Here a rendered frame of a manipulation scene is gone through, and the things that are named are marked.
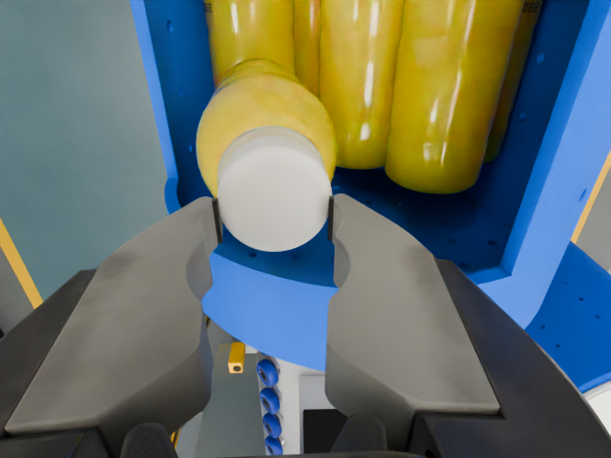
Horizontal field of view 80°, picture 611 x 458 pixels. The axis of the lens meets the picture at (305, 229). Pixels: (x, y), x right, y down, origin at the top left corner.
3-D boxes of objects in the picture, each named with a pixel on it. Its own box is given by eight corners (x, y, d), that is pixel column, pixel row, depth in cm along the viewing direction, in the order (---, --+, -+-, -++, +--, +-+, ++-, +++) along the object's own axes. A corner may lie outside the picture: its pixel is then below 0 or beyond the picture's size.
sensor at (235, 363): (234, 352, 67) (229, 374, 63) (232, 341, 66) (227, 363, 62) (275, 351, 67) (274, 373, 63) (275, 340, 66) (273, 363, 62)
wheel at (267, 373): (270, 394, 60) (280, 387, 61) (268, 376, 57) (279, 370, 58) (255, 375, 63) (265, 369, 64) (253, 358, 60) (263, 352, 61)
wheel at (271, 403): (272, 421, 64) (282, 413, 65) (271, 405, 61) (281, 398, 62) (258, 403, 67) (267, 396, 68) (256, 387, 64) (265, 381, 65)
